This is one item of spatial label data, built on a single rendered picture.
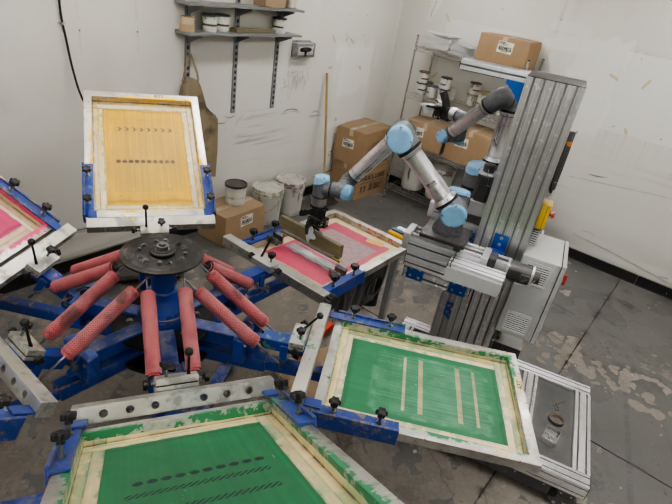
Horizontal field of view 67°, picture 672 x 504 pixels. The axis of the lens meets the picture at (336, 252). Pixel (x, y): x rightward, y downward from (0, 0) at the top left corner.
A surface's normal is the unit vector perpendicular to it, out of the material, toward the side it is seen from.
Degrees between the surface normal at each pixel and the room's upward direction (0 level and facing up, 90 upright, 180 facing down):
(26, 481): 0
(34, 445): 0
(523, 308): 90
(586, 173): 90
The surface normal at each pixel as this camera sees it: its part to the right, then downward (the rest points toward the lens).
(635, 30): -0.62, 0.30
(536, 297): -0.42, 0.39
